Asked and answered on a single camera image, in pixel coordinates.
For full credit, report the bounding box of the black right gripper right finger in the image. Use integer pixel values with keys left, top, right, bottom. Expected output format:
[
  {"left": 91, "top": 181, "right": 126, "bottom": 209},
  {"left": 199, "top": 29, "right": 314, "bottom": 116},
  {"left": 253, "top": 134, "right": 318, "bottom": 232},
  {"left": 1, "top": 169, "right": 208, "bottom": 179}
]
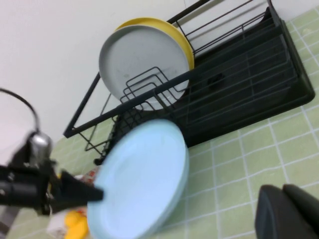
[{"left": 283, "top": 183, "right": 319, "bottom": 239}]

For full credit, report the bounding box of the green checked tablecloth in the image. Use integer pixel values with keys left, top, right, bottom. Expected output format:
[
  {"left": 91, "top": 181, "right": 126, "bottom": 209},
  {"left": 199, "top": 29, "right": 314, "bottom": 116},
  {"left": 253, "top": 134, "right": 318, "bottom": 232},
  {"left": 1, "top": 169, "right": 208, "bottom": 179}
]
[{"left": 0, "top": 18, "right": 319, "bottom": 239}]

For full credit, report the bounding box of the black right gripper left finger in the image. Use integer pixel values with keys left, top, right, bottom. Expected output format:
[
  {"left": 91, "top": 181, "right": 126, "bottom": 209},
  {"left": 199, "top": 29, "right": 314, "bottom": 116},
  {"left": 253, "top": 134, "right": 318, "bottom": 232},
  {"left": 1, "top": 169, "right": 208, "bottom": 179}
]
[{"left": 254, "top": 184, "right": 307, "bottom": 239}]

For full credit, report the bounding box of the light blue plate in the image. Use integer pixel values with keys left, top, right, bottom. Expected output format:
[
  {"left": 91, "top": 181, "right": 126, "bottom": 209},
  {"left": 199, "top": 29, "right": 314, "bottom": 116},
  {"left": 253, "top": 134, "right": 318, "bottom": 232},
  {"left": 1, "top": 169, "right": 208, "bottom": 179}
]
[{"left": 86, "top": 119, "right": 189, "bottom": 239}]

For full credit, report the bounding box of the yellow plate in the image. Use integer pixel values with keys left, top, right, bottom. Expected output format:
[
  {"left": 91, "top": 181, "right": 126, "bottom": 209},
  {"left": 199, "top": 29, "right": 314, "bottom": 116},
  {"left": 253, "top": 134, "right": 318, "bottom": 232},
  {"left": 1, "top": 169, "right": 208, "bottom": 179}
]
[{"left": 114, "top": 16, "right": 195, "bottom": 72}]

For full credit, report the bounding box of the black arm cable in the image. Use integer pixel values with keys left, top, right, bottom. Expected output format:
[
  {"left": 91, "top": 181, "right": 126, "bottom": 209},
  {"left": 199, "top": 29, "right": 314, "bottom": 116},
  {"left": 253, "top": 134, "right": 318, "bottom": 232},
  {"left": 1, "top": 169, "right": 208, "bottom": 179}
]
[{"left": 0, "top": 88, "right": 40, "bottom": 135}]

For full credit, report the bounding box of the white power adapter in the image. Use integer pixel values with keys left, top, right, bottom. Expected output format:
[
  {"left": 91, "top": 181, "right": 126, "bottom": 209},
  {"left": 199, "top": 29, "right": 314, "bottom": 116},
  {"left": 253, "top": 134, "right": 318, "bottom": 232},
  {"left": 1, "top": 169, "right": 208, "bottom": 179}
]
[{"left": 46, "top": 211, "right": 67, "bottom": 237}]

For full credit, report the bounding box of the black wire dish rack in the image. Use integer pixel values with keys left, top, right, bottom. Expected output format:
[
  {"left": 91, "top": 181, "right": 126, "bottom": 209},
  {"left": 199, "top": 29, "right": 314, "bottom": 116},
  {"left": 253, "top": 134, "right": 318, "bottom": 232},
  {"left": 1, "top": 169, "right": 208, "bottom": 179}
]
[
  {"left": 94, "top": 6, "right": 315, "bottom": 165},
  {"left": 63, "top": 0, "right": 300, "bottom": 160}
]

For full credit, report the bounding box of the yellow rubber duck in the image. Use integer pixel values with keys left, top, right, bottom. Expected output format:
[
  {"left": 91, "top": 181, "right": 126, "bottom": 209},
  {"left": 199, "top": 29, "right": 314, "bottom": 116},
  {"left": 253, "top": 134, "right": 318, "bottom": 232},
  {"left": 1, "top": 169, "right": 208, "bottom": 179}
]
[{"left": 64, "top": 210, "right": 88, "bottom": 239}]

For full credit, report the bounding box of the grey plate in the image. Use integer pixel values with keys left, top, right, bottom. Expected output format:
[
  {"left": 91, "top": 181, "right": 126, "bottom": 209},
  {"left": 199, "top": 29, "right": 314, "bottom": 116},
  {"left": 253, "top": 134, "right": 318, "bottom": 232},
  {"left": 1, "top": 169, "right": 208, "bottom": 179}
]
[{"left": 98, "top": 24, "right": 190, "bottom": 112}]

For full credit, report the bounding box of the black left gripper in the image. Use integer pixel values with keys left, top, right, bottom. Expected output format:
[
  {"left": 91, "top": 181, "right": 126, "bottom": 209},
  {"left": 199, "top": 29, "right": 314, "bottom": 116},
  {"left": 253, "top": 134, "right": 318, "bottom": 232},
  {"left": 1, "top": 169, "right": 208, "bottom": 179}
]
[{"left": 34, "top": 159, "right": 104, "bottom": 215}]

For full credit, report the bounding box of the white tape roll red print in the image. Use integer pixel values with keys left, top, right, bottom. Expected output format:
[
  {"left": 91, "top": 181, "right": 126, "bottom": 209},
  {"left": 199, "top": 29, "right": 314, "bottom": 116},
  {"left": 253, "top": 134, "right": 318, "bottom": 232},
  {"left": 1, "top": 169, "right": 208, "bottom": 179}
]
[{"left": 74, "top": 166, "right": 100, "bottom": 185}]

